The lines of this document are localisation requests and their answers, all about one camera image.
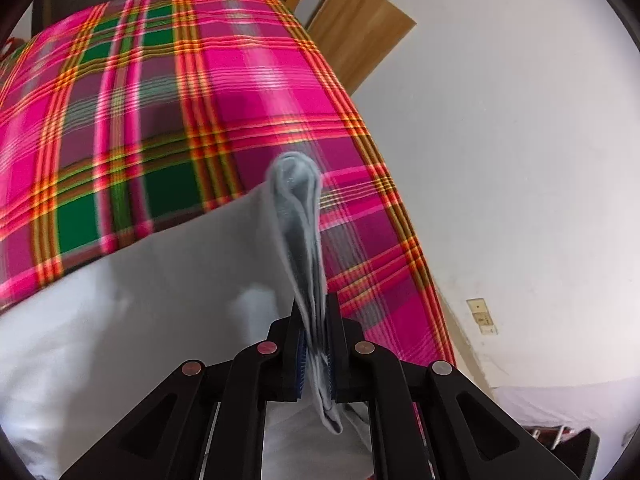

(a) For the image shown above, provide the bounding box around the pale purple cloth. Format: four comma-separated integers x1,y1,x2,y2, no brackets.
492,377,640,443

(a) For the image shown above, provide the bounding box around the wooden board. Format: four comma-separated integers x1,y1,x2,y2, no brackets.
305,0,417,97

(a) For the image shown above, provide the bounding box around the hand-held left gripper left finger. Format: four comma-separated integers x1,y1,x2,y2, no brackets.
60,305,307,480

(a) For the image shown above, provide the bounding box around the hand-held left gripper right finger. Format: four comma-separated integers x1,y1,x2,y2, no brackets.
325,292,578,480

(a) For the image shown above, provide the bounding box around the pink green plaid blanket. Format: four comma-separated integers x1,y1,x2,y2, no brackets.
0,0,458,441

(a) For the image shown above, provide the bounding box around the wall socket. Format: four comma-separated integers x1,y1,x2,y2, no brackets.
466,298,499,336

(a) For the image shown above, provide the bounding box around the light blue t-shirt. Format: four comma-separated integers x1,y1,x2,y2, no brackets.
0,151,381,480

